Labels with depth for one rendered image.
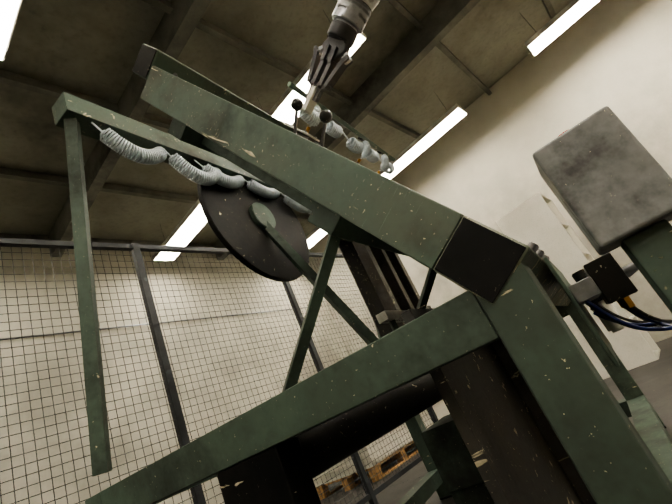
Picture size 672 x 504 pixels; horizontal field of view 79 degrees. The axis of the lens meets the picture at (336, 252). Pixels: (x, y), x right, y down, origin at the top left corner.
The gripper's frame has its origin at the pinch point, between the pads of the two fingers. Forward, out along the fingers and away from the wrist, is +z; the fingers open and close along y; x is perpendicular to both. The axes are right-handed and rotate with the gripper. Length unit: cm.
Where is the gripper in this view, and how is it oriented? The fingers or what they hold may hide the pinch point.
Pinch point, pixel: (311, 100)
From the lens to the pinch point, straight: 116.7
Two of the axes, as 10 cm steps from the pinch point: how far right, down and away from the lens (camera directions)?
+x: 5.3, 1.1, 8.4
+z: -4.5, 8.8, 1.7
